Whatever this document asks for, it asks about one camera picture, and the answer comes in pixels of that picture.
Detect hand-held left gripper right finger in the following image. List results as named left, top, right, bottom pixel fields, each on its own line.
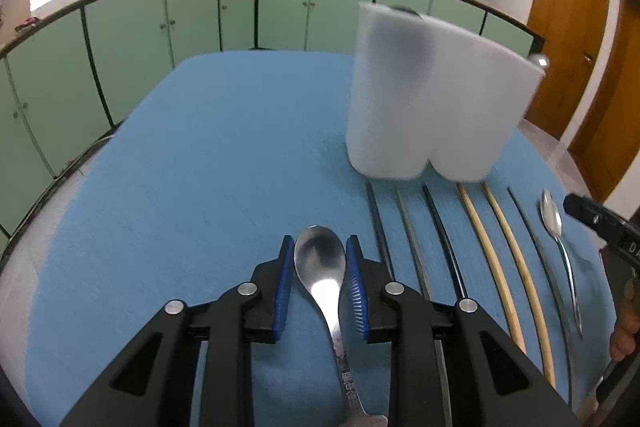
left=345, top=234, right=583, bottom=427

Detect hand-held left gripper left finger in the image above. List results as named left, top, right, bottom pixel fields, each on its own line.
left=59, top=234, right=296, bottom=427

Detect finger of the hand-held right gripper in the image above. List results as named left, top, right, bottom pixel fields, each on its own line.
left=563, top=193, right=624, bottom=241

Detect small metal spoon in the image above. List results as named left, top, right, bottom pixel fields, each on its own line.
left=539, top=189, right=585, bottom=341

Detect large metal spoon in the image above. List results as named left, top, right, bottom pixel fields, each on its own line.
left=293, top=225, right=389, bottom=427

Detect thin dark chopstick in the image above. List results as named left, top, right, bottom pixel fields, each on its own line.
left=507, top=187, right=581, bottom=410

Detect light wooden chopstick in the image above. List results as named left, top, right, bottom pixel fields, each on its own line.
left=456, top=183, right=527, bottom=354
left=481, top=183, right=557, bottom=389

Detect black chopstick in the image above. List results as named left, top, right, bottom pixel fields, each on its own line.
left=421, top=184, right=469, bottom=302

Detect white plastic utensil holder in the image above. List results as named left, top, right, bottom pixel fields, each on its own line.
left=346, top=2, right=546, bottom=184

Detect person's right hand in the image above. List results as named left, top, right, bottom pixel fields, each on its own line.
left=610, top=279, right=640, bottom=360

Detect wooden door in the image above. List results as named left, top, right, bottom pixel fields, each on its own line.
left=570, top=0, right=640, bottom=202
left=522, top=0, right=612, bottom=140

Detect blue mat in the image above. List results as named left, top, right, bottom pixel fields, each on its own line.
left=22, top=52, right=601, bottom=427

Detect green base cabinets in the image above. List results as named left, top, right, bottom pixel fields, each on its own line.
left=0, top=0, right=546, bottom=268

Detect cardboard box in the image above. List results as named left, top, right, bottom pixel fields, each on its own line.
left=0, top=0, right=32, bottom=42

